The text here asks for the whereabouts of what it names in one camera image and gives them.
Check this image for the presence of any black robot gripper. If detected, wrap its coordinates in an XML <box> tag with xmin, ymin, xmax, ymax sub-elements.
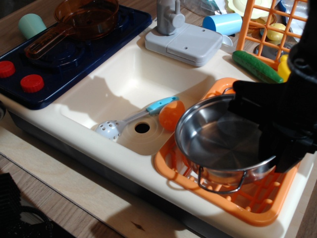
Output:
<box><xmin>227</xmin><ymin>74</ymin><xmax>317</xmax><ymax>174</ymax></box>

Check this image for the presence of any stainless steel pan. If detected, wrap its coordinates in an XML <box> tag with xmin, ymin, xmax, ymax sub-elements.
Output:
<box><xmin>174</xmin><ymin>94</ymin><xmax>275</xmax><ymax>194</ymax></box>

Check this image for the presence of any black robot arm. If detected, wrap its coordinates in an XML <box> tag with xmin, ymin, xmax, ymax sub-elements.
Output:
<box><xmin>229</xmin><ymin>0</ymin><xmax>317</xmax><ymax>173</ymax></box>

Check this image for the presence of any orange plastic drying rack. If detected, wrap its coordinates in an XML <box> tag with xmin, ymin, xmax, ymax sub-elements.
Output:
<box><xmin>154</xmin><ymin>77</ymin><xmax>302</xmax><ymax>227</ymax></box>

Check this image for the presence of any cream toy sink unit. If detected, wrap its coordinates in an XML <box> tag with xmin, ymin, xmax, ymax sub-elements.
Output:
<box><xmin>0</xmin><ymin>16</ymin><xmax>317</xmax><ymax>238</ymax></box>

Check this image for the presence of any yellow toy banana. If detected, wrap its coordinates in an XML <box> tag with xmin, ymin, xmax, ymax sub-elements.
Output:
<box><xmin>277</xmin><ymin>55</ymin><xmax>291</xmax><ymax>82</ymax></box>

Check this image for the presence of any green toy cucumber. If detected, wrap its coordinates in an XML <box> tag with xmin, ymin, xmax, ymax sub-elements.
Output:
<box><xmin>232</xmin><ymin>51</ymin><xmax>284</xmax><ymax>84</ymax></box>

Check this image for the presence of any yellow toy lemon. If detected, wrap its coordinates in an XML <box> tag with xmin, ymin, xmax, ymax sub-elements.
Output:
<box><xmin>266</xmin><ymin>23</ymin><xmax>286</xmax><ymax>41</ymax></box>

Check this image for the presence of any orange plastic egg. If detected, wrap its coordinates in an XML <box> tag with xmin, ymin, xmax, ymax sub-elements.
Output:
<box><xmin>158</xmin><ymin>100</ymin><xmax>185</xmax><ymax>131</ymax></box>

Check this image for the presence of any grey toy faucet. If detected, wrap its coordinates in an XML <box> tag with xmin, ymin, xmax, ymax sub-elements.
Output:
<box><xmin>145</xmin><ymin>0</ymin><xmax>223</xmax><ymax>67</ymax></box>

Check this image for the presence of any light blue cup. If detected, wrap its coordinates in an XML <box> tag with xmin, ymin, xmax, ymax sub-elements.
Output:
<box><xmin>202</xmin><ymin>13</ymin><xmax>242</xmax><ymax>36</ymax></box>

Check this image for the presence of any pale yellow plate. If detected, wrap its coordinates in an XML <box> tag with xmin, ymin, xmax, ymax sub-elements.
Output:
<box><xmin>227</xmin><ymin>0</ymin><xmax>272</xmax><ymax>19</ymax></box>

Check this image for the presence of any amber transparent saucepan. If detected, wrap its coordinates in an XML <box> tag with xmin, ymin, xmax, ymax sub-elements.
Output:
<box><xmin>24</xmin><ymin>0</ymin><xmax>119</xmax><ymax>60</ymax></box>

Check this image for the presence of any dark blue toy stovetop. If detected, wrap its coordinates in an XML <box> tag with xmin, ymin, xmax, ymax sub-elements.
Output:
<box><xmin>0</xmin><ymin>5</ymin><xmax>152</xmax><ymax>110</ymax></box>

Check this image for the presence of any red stove knob front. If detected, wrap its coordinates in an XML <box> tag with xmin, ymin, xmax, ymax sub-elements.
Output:
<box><xmin>20</xmin><ymin>74</ymin><xmax>45</xmax><ymax>93</ymax></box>

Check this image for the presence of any red stove knob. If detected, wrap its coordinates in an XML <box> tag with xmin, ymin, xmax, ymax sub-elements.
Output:
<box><xmin>20</xmin><ymin>74</ymin><xmax>45</xmax><ymax>93</ymax></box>
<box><xmin>0</xmin><ymin>60</ymin><xmax>16</xmax><ymax>78</ymax></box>

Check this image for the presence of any mint green cup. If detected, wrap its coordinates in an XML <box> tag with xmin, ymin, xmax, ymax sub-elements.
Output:
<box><xmin>18</xmin><ymin>13</ymin><xmax>47</xmax><ymax>40</ymax></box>

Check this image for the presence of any red stove knob rear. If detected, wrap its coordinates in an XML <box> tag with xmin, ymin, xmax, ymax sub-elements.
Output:
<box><xmin>0</xmin><ymin>60</ymin><xmax>16</xmax><ymax>78</ymax></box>

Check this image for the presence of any orange wire basket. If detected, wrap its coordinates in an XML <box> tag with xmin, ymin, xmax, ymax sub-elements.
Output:
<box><xmin>236</xmin><ymin>0</ymin><xmax>308</xmax><ymax>70</ymax></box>

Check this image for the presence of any slotted spoon blue handle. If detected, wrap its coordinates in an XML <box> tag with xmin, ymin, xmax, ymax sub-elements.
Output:
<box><xmin>94</xmin><ymin>96</ymin><xmax>179</xmax><ymax>141</ymax></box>

